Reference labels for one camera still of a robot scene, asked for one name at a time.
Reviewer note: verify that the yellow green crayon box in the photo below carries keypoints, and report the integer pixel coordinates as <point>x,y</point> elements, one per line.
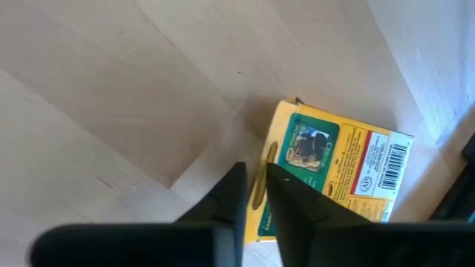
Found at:
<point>334,148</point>

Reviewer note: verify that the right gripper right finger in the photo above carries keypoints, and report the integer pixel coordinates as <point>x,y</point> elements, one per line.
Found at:
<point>308,230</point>

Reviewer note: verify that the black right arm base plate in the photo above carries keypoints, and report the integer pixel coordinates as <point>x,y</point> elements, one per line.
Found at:
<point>464,185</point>

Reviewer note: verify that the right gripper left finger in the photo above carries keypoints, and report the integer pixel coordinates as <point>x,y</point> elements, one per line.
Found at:
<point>226,215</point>

